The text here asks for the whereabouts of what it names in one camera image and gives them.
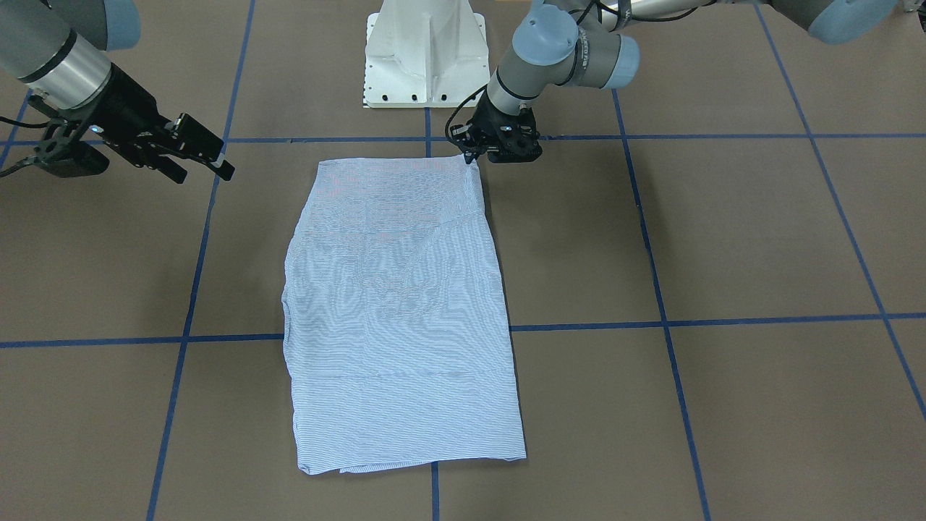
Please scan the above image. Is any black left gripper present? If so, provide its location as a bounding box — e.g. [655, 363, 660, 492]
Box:
[449, 96, 543, 165]

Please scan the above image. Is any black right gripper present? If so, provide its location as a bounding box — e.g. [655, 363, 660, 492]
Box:
[29, 65, 235, 184]

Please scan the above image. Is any blue striped button shirt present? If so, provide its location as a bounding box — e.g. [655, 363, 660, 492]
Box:
[281, 155, 527, 475]

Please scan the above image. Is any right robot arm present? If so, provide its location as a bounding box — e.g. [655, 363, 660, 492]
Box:
[1, 1, 234, 184]

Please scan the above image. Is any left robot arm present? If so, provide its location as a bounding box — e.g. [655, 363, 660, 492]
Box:
[443, 1, 896, 163]

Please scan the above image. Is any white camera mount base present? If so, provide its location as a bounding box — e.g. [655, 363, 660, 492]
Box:
[362, 1, 490, 109]

